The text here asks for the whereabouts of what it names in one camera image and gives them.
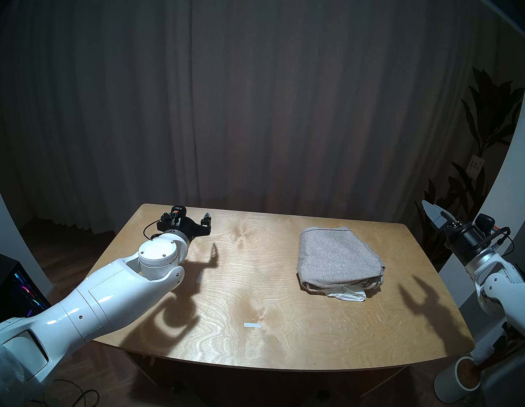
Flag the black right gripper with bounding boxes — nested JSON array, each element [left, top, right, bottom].
[[417, 200, 500, 268]]

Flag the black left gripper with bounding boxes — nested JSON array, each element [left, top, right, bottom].
[[155, 208, 213, 246]]

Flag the grey drawstring pants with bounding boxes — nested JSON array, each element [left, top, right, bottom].
[[295, 224, 389, 299]]

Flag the white frilled shorts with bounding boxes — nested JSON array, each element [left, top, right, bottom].
[[327, 278, 383, 304]]

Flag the white paper plant tag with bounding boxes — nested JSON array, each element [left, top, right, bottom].
[[465, 155, 485, 180]]

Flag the tall dark leafy plant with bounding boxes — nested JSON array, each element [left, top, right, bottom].
[[409, 63, 525, 275]]

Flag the beige pleated curtain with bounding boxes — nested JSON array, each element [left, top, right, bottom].
[[0, 0, 525, 266]]

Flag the small plant in white pot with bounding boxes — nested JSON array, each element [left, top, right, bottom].
[[432, 258, 525, 407]]

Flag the black computer tower with lights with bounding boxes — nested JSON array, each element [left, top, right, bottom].
[[0, 253, 55, 343]]

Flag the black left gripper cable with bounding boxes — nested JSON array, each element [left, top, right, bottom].
[[143, 203, 187, 244]]

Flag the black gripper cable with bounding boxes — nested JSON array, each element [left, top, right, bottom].
[[485, 225, 516, 258], [143, 203, 187, 244]]

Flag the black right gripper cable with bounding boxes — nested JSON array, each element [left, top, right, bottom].
[[485, 225, 516, 258]]

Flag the black floor cable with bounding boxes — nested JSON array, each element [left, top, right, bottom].
[[30, 377, 101, 407]]

